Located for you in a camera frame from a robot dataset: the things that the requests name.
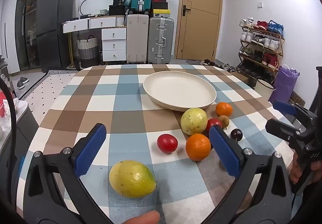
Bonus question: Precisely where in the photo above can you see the orange tangerine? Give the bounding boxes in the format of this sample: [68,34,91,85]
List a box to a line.
[216,102,233,117]
[186,134,211,161]

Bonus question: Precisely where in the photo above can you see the wooden door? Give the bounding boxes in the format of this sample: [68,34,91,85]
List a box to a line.
[176,0,223,60]

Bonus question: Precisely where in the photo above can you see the silver suitcase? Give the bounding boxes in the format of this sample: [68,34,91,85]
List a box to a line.
[148,16,175,64]

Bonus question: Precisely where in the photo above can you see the woven laundry basket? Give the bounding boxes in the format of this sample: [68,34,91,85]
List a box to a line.
[77,35,98,68]

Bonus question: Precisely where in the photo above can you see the checkered tablecloth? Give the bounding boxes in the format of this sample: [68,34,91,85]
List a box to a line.
[28,64,302,224]

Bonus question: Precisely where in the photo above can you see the beige suitcase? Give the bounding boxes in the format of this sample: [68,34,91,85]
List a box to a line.
[126,13,149,64]

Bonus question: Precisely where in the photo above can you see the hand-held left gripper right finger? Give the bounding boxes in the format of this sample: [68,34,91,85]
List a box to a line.
[209,125,293,224]

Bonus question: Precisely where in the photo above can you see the red tomato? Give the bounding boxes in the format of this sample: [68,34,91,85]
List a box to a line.
[205,118,223,133]
[157,134,179,153]

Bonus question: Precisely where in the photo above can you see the pale yellow spotted fruit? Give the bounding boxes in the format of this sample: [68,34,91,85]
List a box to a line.
[181,108,208,136]

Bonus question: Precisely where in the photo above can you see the patterned rug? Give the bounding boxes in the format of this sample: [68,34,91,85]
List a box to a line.
[14,69,81,124]

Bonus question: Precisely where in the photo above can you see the black cable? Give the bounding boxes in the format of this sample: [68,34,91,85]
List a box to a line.
[0,78,17,161]

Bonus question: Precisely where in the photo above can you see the pile of shoes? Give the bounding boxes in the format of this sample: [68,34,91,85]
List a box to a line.
[202,59,237,72]

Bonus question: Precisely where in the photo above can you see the glass door cabinet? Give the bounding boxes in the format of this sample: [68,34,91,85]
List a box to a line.
[14,0,48,74]

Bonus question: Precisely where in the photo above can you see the red packet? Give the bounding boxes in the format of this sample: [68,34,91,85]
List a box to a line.
[0,92,9,117]

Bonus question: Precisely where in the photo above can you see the oval mirror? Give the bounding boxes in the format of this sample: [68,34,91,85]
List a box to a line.
[79,0,114,17]

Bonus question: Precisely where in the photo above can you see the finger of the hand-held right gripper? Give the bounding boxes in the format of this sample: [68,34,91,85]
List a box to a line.
[273,100,318,122]
[265,118,303,142]

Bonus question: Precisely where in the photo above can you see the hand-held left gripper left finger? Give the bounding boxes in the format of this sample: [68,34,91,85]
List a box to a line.
[24,123,114,224]

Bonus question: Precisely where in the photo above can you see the wooden shoe rack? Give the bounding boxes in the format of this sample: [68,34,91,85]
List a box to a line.
[238,22,285,81]

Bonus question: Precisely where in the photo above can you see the person's right hand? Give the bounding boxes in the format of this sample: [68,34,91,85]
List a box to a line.
[289,155,303,184]

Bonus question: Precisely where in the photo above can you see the person's left hand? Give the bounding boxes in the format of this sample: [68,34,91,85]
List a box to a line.
[118,211,161,224]

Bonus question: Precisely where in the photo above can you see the black storage box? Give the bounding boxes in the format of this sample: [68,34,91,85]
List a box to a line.
[109,5,126,16]

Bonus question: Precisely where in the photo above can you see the white bucket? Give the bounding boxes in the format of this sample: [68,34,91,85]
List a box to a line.
[255,79,276,97]

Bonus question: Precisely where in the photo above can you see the purple bag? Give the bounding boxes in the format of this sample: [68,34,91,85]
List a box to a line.
[269,64,300,105]

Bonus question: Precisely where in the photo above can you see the grey side cabinet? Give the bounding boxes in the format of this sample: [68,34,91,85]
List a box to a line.
[0,100,39,189]

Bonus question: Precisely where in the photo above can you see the white desk with drawers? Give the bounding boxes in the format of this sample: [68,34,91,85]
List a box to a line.
[62,15,127,62]

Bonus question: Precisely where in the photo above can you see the cream round plate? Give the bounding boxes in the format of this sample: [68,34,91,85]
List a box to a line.
[143,71,217,111]

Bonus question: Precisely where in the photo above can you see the pair of grey slippers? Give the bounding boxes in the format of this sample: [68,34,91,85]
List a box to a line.
[16,77,29,89]

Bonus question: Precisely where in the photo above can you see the dark cherry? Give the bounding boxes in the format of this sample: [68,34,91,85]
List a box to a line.
[230,128,243,142]

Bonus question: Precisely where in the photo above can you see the dark grey fridge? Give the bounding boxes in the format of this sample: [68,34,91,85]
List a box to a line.
[36,0,76,72]

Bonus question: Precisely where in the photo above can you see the rows of shoes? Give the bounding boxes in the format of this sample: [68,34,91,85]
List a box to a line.
[238,17,285,76]

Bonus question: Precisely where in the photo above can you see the patterned cardboard box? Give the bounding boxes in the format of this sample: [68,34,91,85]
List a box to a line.
[289,91,306,106]

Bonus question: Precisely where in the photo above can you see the yellow-green round fruit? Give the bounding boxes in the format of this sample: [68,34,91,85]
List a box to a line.
[109,160,156,198]

